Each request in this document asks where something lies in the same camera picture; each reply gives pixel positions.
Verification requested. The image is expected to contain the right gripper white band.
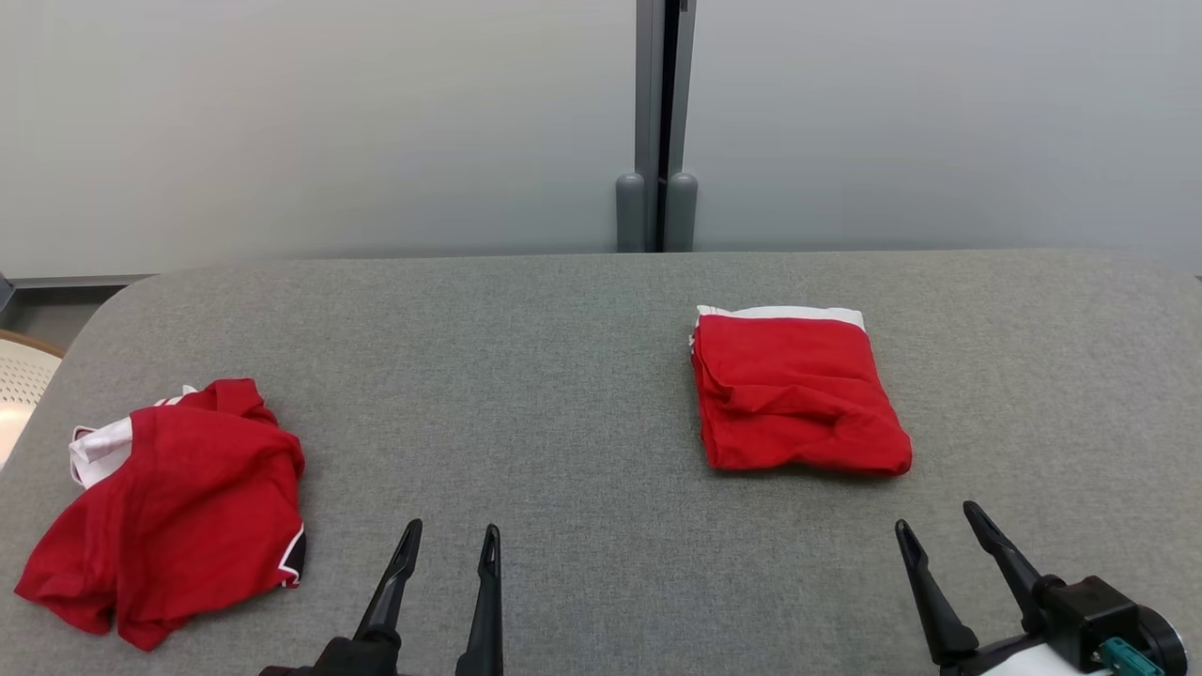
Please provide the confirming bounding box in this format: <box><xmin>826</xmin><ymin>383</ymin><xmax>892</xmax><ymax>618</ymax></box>
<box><xmin>894</xmin><ymin>500</ymin><xmax>1090</xmax><ymax>676</ymax></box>

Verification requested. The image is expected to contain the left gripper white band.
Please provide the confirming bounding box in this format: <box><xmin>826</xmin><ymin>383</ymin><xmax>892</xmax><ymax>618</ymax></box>
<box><xmin>258</xmin><ymin>518</ymin><xmax>505</xmax><ymax>676</ymax></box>

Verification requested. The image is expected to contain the red jersey with number print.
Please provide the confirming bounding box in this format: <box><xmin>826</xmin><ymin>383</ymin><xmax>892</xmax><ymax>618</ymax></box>
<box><xmin>14</xmin><ymin>377</ymin><xmax>308</xmax><ymax>652</ymax></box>

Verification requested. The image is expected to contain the folded red garment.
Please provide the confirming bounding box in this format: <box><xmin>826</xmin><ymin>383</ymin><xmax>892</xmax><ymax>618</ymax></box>
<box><xmin>690</xmin><ymin>305</ymin><xmax>914</xmax><ymax>477</ymax></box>

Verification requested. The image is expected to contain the white chair edge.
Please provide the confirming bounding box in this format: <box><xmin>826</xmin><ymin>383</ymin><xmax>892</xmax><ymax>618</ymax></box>
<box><xmin>0</xmin><ymin>329</ymin><xmax>67</xmax><ymax>470</ymax></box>

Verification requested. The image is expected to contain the right cable with teal plug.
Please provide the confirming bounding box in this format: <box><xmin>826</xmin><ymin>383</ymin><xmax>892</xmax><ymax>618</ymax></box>
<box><xmin>1099</xmin><ymin>638</ymin><xmax>1161</xmax><ymax>676</ymax></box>

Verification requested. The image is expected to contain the dark grey wall base rail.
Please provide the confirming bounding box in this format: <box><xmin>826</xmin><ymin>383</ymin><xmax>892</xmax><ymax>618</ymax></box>
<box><xmin>9</xmin><ymin>274</ymin><xmax>156</xmax><ymax>290</ymax></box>

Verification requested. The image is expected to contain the grey door frame post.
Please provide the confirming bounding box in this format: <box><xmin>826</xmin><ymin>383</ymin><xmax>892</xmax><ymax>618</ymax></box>
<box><xmin>615</xmin><ymin>0</ymin><xmax>665</xmax><ymax>253</ymax></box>
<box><xmin>665</xmin><ymin>0</ymin><xmax>698</xmax><ymax>253</ymax></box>

